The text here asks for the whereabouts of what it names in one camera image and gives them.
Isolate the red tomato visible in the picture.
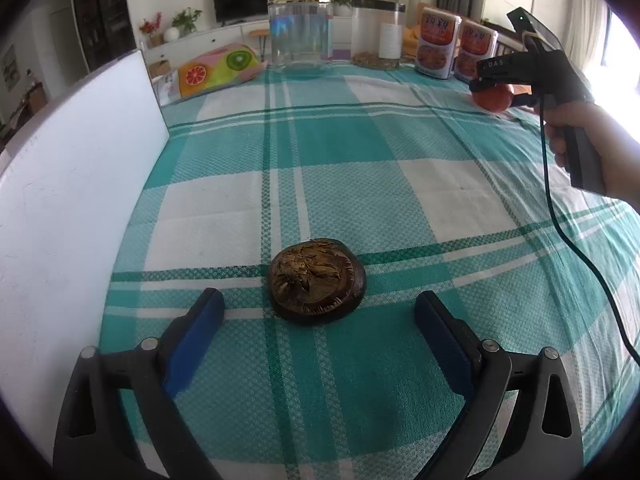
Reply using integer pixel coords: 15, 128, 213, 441
470, 86, 516, 114

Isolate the white sheer curtain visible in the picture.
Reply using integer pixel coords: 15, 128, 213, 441
562, 0, 616, 73

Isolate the black cable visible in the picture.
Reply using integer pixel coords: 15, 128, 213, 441
539, 108, 640, 363

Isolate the red label food tin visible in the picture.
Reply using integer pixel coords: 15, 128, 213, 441
414, 6, 462, 81
452, 16, 500, 83

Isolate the teal checked tablecloth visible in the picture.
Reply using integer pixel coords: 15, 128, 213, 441
97, 60, 640, 480

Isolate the white television cabinet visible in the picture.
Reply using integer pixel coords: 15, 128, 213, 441
145, 17, 273, 68

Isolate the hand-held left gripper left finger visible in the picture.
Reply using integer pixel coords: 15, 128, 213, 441
52, 287, 226, 480

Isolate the large dark brown mangosteen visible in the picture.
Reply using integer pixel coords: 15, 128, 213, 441
267, 238, 367, 328

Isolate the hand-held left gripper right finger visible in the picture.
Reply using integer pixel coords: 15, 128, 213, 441
414, 290, 586, 480

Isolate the plastic jar with black lid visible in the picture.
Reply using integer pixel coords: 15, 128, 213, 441
350, 0, 407, 70

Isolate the dark display cabinet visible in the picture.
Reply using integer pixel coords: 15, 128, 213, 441
70, 0, 138, 73

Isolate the white foam board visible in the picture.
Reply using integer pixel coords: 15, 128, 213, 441
0, 49, 171, 463

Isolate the fruit print cushion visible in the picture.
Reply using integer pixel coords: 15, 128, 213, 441
152, 44, 268, 107

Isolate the person's right hand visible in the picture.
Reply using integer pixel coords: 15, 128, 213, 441
542, 100, 640, 202

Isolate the glass jar with gold lid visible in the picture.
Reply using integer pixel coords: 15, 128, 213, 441
266, 0, 335, 72

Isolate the red flower bouquet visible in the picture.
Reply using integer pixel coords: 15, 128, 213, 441
139, 12, 164, 47

